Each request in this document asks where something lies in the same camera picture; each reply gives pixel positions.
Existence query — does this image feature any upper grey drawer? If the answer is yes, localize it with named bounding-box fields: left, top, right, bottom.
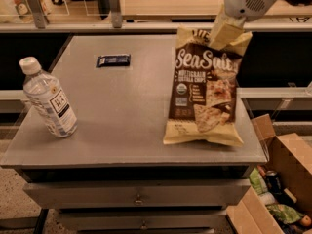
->
left=23, top=179, right=250, bottom=209

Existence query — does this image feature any clear plastic water bottle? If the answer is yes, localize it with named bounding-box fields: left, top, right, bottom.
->
left=19, top=57, right=77, bottom=137

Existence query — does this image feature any grey drawer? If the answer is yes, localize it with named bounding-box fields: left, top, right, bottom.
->
left=58, top=210, right=226, bottom=231
left=23, top=179, right=250, bottom=209

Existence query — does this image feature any dark drink can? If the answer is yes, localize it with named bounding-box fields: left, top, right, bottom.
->
left=265, top=171, right=282, bottom=194

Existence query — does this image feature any left metal bracket post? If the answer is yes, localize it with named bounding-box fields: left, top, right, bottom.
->
left=27, top=0, right=48, bottom=29

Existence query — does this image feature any open cardboard box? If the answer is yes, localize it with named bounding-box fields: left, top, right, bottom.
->
left=227, top=114, right=312, bottom=234

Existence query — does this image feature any white bag with orange label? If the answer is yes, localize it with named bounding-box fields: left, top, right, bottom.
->
left=0, top=0, right=52, bottom=24

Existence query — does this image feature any lower grey drawer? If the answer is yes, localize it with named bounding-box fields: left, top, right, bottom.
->
left=58, top=210, right=226, bottom=231

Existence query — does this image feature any green snack packet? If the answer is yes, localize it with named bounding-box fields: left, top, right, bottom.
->
left=249, top=168, right=268, bottom=195

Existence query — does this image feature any middle metal bracket post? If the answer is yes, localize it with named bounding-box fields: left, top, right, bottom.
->
left=109, top=0, right=123, bottom=28

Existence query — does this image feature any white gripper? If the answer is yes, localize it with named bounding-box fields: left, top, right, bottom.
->
left=209, top=0, right=277, bottom=56

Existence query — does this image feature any brown sea salt chip bag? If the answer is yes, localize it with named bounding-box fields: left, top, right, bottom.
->
left=163, top=27, right=243, bottom=146

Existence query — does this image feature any blue rxbar blueberry bar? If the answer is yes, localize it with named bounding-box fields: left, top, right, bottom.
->
left=97, top=54, right=131, bottom=68

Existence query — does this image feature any metal bracket post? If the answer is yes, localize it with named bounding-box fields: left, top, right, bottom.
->
left=27, top=0, right=48, bottom=29
left=109, top=0, right=123, bottom=28

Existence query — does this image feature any green leafy snack bag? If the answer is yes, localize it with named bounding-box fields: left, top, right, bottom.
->
left=266, top=204, right=304, bottom=224

